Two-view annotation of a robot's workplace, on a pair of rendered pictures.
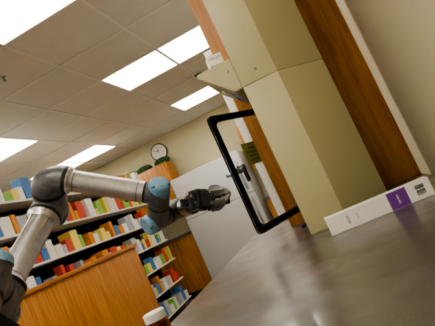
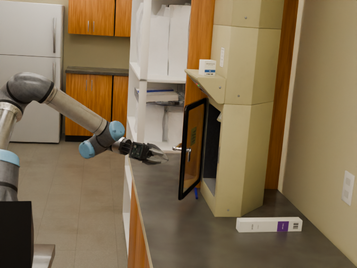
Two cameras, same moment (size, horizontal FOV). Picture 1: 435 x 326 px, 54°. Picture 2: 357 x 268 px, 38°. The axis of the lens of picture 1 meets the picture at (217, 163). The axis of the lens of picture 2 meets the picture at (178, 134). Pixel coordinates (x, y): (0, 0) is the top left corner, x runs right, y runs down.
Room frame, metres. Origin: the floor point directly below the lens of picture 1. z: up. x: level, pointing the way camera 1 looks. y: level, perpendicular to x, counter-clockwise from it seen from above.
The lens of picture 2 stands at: (-0.58, 0.77, 1.72)
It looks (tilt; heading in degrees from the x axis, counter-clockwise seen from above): 12 degrees down; 338
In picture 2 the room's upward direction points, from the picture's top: 4 degrees clockwise
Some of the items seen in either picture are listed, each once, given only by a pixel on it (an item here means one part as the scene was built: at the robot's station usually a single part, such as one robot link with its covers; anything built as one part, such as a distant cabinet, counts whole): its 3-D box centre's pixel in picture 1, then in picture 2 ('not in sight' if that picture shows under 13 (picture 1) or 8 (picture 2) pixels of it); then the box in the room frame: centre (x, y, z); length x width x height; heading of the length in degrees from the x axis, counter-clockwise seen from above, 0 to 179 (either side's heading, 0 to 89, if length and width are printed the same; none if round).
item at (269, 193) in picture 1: (259, 165); (192, 147); (1.42, -0.12, 1.19); 0.30 x 0.01 x 0.40; 140
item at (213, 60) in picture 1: (216, 65); (207, 67); (1.34, -0.13, 1.54); 0.05 x 0.05 x 0.06; 3
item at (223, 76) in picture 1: (230, 90); (203, 85); (1.40, -0.14, 1.46); 0.32 x 0.12 x 0.10; 167
